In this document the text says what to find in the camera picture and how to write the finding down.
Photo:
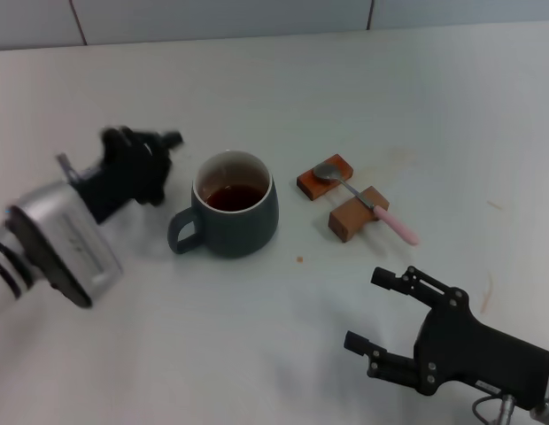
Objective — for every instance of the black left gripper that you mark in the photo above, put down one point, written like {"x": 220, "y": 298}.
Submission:
{"x": 128, "y": 177}

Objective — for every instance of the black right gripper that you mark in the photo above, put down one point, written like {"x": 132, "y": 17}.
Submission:
{"x": 473, "y": 354}

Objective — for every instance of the grey ceramic cup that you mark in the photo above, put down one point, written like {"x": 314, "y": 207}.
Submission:
{"x": 239, "y": 230}

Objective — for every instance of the light brown arched wooden block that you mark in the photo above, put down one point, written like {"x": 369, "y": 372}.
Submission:
{"x": 349, "y": 218}

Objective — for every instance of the reddish flat wooden block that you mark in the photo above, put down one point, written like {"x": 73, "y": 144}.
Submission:
{"x": 318, "y": 188}

